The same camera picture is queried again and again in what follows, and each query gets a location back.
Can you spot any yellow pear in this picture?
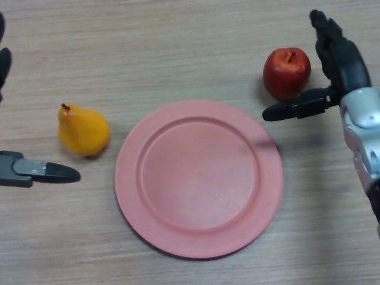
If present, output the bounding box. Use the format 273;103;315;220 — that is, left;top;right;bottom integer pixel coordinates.
57;103;110;157

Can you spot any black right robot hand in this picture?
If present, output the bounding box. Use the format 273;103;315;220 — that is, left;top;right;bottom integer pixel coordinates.
262;9;372;122

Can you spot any red apple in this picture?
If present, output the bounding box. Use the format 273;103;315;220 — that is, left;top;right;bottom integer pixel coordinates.
262;47;312;100

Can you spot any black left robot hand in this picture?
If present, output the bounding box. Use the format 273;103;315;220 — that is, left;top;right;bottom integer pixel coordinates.
0;11;81;188

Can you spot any pink round plate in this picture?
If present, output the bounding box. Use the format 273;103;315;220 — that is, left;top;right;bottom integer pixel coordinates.
114;99;284;261

